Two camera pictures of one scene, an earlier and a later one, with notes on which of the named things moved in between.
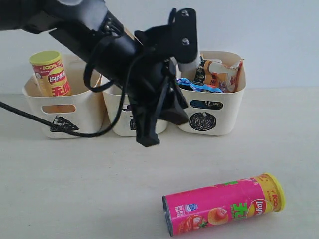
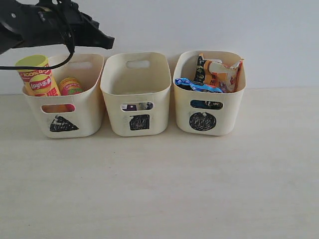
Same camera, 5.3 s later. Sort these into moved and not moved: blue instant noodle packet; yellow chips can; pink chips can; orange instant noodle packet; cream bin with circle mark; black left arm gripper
Moved: yellow chips can; pink chips can; black left arm gripper
Not moved: orange instant noodle packet; cream bin with circle mark; blue instant noodle packet
